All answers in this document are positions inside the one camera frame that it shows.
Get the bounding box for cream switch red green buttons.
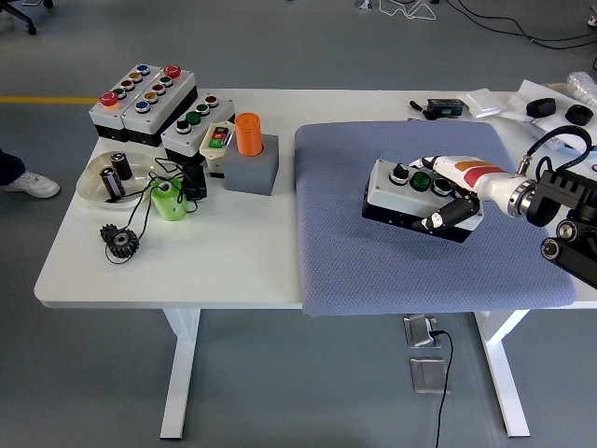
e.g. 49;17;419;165
199;121;236;176

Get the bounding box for small black box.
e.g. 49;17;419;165
180;162;209;203

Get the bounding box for grey-blue textured mat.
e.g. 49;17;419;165
293;119;577;318

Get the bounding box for person's leg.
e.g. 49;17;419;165
0;148;27;188

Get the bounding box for black module green terminal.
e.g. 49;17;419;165
426;97;465;118

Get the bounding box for black power cable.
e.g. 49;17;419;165
431;329;454;448

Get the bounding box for clear round dish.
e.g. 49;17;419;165
76;149;162;213

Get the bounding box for black office chair base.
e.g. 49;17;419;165
0;0;55;36

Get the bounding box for light green plastic cylinder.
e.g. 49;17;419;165
149;177;189;222

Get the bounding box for black floor cables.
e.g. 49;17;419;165
447;0;597;50

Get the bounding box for black rubber ring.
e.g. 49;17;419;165
564;105;594;126
525;97;558;119

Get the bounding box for white table leg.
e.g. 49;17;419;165
160;308;201;441
473;309;532;439

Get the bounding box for four-button control box with selector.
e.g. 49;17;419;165
160;92;237;165
362;159;485;244

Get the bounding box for closed metal floor plate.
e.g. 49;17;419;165
409;357;450;396

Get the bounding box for thin black wire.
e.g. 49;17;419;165
103;157;201;266

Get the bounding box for orange plastic cylinder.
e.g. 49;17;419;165
234;112;266;158

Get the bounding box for open metal floor socket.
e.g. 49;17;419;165
402;315;439;349

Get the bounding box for person's shoe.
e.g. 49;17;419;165
2;171;61;200

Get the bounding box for dark brown capacitor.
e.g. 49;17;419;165
109;152;134;182
99;166;126;200

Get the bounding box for bubble wrap roll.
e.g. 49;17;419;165
566;71;597;106

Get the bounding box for large black bevel gear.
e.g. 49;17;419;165
105;228;140;259

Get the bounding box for five-button box red mushroom button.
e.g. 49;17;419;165
88;63;164;144
120;64;200;148

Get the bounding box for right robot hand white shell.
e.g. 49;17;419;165
408;155;519;232

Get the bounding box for grey plastic block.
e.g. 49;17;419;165
222;133;281;197

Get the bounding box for white flat box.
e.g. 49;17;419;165
456;88;506;119

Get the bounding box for white floor cable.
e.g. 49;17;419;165
377;0;439;22

